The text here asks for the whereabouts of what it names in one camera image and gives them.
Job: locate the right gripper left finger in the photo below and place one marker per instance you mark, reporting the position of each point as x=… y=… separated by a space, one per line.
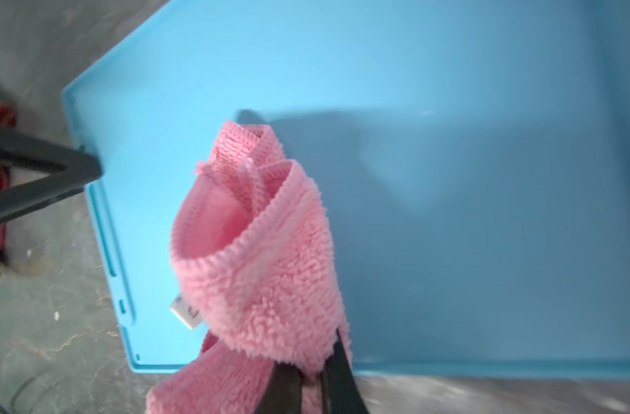
x=283 y=393

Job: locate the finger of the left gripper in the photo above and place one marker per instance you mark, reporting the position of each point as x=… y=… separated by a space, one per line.
x=67 y=172

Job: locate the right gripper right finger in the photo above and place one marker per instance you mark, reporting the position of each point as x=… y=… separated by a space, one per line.
x=340 y=395

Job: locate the pink cleaning cloth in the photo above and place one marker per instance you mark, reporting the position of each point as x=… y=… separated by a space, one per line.
x=253 y=253

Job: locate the blue framed drawing tablet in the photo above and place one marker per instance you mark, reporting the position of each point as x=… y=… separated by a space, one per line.
x=473 y=158

